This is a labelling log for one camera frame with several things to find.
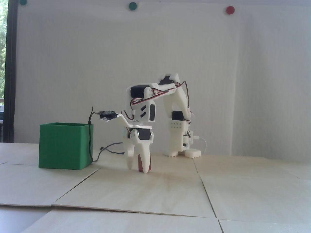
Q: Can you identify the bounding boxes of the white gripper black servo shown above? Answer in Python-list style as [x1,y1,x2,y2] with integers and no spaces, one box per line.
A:
[122,123,155,174]

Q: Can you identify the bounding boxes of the red block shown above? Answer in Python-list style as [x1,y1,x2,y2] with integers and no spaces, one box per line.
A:
[138,155,151,172]

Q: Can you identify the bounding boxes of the green box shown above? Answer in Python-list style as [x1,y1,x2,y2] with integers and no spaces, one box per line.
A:
[38,123,94,170]

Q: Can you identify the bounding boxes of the white table clamp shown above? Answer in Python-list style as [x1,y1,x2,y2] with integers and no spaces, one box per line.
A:
[184,149,201,158]

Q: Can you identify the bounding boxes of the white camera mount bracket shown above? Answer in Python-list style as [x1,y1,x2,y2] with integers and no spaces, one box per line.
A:
[116,113,136,127]

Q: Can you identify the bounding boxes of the black wrist camera board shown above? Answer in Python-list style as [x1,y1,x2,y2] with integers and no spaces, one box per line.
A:
[94,110,118,121]

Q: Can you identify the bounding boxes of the black camera cable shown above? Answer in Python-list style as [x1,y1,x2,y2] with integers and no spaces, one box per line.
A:
[88,106,125,162]

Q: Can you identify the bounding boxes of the red black servo wire bundle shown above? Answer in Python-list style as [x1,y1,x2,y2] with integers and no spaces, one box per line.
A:
[121,81,195,126]

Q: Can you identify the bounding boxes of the white power cable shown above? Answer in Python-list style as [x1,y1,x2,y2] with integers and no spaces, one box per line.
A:
[194,137,207,156]

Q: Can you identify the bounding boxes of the black window frame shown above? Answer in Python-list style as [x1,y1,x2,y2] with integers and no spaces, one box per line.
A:
[5,0,18,143]

